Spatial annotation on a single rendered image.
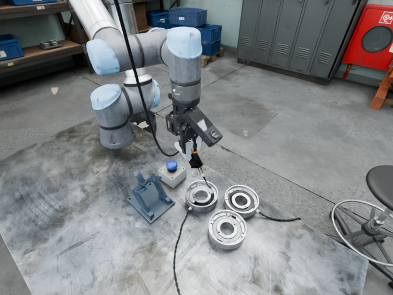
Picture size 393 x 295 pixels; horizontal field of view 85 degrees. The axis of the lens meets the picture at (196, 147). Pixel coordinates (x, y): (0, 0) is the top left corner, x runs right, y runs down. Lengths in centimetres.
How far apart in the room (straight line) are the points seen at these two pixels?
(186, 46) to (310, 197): 166
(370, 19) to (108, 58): 363
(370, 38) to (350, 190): 235
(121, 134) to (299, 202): 142
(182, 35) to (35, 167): 77
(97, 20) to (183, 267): 63
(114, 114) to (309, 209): 152
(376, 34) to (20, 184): 392
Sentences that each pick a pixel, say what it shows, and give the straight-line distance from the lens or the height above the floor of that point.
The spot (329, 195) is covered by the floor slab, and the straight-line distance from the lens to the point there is 204.
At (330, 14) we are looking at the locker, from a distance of 368.
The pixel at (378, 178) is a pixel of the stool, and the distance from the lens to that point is 135.
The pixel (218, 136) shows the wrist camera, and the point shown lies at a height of 105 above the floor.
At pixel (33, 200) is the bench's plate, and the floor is 80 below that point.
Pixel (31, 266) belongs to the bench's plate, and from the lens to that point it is 76.
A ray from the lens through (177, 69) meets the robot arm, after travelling 51.
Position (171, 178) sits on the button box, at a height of 85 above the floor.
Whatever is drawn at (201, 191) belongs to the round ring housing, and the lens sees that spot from 72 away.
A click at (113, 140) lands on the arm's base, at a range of 96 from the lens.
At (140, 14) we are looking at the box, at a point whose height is 70.
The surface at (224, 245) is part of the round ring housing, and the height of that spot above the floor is 83.
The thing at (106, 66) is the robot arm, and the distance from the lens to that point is 54.
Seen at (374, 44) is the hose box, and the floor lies 59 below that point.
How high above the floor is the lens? 139
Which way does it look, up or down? 40 degrees down
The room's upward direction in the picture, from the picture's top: straight up
